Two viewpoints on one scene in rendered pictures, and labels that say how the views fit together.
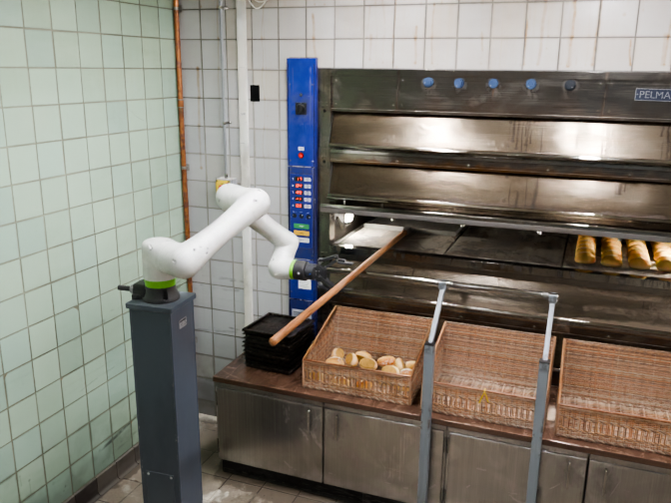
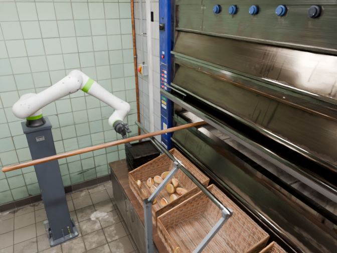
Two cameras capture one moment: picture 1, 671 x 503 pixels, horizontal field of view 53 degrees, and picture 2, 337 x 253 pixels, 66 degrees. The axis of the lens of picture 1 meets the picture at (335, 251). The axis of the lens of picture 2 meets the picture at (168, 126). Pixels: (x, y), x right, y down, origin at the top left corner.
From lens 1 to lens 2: 232 cm
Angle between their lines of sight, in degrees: 40
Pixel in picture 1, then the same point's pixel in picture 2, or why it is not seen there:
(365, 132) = (187, 45)
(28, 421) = (28, 156)
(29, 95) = (17, 15)
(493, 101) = (253, 26)
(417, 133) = (209, 49)
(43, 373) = not seen: hidden behind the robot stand
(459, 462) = not seen: outside the picture
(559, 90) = (305, 17)
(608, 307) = (315, 240)
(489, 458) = not seen: outside the picture
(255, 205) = (62, 85)
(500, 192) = (249, 107)
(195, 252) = (20, 106)
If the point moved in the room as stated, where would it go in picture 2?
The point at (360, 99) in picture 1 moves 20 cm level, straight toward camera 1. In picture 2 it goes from (187, 21) to (168, 23)
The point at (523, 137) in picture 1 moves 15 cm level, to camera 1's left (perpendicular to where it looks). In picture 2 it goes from (269, 62) to (241, 59)
